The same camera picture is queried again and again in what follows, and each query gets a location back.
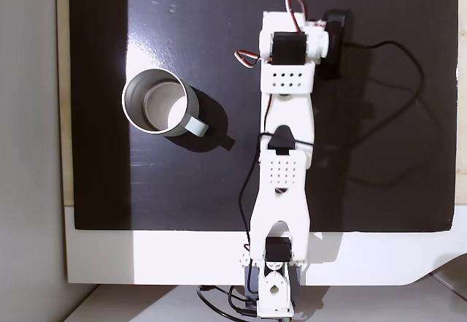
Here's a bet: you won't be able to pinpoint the black table mat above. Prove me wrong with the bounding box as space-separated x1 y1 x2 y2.
68 0 459 234

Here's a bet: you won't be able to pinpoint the grey metal mug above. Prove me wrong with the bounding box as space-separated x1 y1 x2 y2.
121 68 210 139

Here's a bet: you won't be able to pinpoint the black oval camera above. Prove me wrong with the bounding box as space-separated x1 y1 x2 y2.
323 9 347 80

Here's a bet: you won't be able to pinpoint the black power cables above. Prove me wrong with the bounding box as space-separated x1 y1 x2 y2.
196 284 258 318

